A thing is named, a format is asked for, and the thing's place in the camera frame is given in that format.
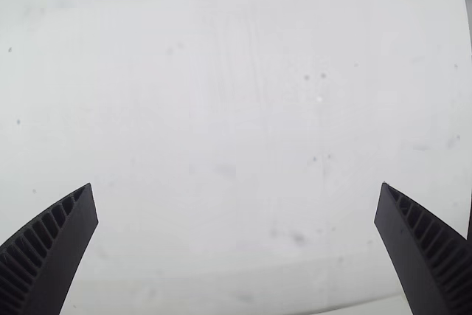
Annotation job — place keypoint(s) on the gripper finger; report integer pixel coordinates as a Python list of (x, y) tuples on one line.
[(44, 256), (427, 256)]

